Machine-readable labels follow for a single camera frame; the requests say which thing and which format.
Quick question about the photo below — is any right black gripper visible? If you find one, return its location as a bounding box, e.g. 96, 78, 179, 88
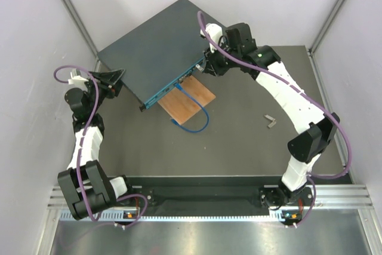
203, 41, 241, 78

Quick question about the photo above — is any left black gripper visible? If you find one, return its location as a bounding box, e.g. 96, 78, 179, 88
87, 69, 127, 113

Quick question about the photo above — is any dark blue network switch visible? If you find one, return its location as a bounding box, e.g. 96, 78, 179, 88
97, 0, 210, 110

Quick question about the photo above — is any silver sfp module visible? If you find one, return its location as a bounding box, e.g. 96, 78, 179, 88
267, 120, 277, 128
264, 114, 275, 121

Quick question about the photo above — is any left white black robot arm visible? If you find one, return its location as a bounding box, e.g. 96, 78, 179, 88
57, 66, 135, 220

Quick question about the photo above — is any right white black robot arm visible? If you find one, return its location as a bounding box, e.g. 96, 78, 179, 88
200, 23, 339, 205

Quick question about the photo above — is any wooden board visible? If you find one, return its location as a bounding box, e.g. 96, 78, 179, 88
158, 76, 215, 125

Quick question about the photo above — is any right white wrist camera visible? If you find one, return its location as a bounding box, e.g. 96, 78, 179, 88
199, 23, 223, 53

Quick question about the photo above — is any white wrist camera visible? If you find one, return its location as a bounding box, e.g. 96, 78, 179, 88
68, 69, 88, 88
199, 23, 223, 53

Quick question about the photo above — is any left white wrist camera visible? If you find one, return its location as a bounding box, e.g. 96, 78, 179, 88
68, 69, 88, 88

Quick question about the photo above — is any blue ethernet cable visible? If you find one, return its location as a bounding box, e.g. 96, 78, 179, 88
171, 84, 210, 134

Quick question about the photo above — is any left aluminium frame post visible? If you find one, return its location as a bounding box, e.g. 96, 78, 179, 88
61, 0, 98, 58

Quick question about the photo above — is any aluminium frame post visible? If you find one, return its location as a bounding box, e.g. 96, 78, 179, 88
308, 0, 366, 56
61, 0, 98, 58

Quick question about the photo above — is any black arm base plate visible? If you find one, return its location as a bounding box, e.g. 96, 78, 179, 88
127, 176, 313, 216

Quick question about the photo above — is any slotted cable duct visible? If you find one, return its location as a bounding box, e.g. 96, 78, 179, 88
59, 208, 302, 223

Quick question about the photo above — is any right aluminium frame post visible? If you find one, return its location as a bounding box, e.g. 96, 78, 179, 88
308, 0, 366, 56

